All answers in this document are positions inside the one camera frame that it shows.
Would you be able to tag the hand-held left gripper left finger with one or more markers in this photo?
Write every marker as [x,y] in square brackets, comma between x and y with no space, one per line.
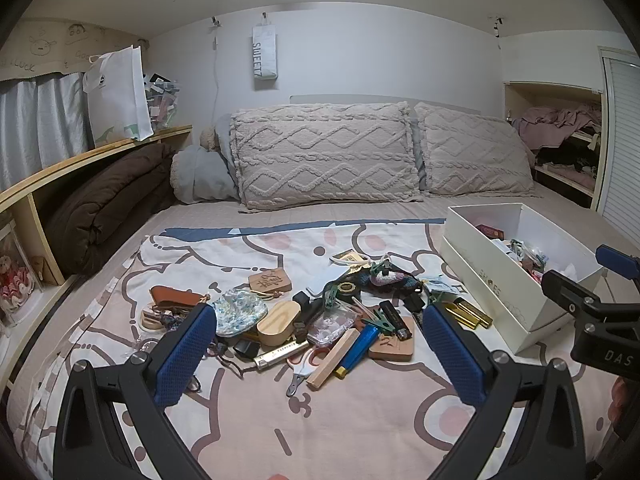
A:
[185,355]

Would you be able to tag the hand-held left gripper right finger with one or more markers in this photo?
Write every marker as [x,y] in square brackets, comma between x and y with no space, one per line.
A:
[452,355]

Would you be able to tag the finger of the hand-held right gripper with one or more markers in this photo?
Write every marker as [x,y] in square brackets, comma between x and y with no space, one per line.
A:
[620,262]
[570,292]

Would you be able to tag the carved wooden coaster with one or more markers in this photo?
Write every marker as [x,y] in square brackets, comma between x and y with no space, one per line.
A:
[395,347]

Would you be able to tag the white shoe box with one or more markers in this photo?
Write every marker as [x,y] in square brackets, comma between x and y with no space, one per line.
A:
[500,310]

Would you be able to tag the brown leather key case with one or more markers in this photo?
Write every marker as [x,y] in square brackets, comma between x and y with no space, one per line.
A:
[175,296]

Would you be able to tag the small black box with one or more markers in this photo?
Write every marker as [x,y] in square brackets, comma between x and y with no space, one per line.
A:
[245,348]

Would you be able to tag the floral coin pouch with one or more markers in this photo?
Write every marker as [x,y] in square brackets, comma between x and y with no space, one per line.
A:
[240,312]

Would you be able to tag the black lighter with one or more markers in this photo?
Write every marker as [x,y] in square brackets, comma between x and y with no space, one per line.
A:
[392,317]

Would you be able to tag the white blue printed packet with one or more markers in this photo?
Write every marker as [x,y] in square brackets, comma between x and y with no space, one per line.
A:
[437,284]

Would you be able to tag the green clothespin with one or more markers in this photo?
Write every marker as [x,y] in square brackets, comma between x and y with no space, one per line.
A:
[377,321]

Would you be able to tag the blue lighter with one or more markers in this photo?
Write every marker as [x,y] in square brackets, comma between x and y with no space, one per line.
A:
[357,350]

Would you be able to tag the oval wooden box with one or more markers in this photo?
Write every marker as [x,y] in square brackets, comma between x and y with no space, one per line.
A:
[277,325]

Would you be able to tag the dark red cigarette box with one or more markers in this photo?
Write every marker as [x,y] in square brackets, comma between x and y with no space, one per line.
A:
[492,231]

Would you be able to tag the white louvered door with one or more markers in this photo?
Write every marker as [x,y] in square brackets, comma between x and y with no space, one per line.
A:
[622,150]

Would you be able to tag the carved wooden tag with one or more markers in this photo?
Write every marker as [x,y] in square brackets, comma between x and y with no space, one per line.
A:
[270,280]

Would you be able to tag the long wooden block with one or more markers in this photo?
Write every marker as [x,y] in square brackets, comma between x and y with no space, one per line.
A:
[332,360]

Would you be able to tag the clear printed pouch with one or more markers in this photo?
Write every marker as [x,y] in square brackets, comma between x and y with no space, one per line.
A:
[330,327]

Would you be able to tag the green round badge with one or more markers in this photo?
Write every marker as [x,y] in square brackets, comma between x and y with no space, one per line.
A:
[345,289]

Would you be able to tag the gold label tag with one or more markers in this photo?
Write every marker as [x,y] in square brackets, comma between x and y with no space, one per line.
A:
[347,258]

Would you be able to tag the pile of pink clothes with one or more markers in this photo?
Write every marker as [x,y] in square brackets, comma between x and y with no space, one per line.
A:
[550,125]

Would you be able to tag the brown folded duvet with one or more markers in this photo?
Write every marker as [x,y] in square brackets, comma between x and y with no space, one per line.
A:
[110,200]

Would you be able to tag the grey-blue folded blanket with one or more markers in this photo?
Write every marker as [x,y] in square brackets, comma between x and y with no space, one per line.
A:
[200,175]

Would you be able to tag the plush toy in clear box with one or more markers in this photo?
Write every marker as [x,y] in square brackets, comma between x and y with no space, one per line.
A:
[15,275]

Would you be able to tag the wooden closet shelf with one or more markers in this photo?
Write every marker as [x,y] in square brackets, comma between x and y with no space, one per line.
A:
[512,105]

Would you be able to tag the beige plush toy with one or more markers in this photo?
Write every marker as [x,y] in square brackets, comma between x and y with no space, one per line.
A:
[210,140]

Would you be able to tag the wooden bedside shelf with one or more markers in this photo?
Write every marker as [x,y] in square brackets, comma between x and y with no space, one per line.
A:
[165,132]

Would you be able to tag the clear bin of packets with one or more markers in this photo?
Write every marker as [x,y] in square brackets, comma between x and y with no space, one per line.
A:
[162,102]

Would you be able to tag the white tote bag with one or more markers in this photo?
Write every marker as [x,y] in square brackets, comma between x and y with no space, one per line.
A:
[117,95]

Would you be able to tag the grey curtain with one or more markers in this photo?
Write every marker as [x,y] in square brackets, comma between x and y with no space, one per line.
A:
[40,125]

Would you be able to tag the white headboard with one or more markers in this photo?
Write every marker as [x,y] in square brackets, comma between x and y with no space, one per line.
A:
[350,97]

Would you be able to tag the beige valance with drawings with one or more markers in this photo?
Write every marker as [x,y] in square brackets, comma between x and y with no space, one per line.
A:
[60,45]

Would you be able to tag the white hanging wall pouch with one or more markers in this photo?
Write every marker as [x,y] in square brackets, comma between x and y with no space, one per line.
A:
[265,52]

